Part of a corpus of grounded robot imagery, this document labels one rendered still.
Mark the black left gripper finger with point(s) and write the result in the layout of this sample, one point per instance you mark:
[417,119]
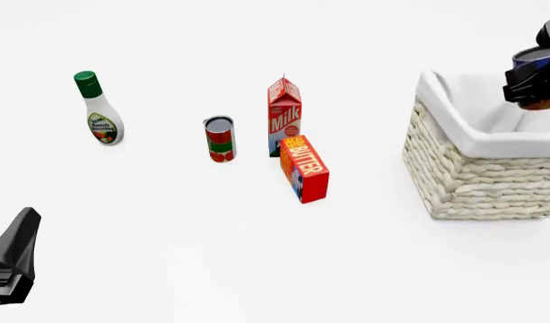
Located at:
[22,235]

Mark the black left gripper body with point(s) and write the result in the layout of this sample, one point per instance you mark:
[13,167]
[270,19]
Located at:
[7,286]

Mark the cream woven wicker basket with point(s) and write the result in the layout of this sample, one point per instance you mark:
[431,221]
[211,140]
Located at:
[481,188]

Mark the white cloth basket liner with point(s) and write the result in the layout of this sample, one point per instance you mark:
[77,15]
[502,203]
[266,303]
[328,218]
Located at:
[458,111]

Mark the red white milk carton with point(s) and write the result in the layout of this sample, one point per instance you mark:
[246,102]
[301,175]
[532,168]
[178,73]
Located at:
[283,117]

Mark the red green tomato sauce can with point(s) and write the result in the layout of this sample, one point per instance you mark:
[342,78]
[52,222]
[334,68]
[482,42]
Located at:
[220,141]

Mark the red orange butter box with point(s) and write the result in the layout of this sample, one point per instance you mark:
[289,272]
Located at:
[308,168]

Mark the ranch dressing bottle green cap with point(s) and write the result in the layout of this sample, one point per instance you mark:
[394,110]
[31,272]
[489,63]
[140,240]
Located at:
[103,117]

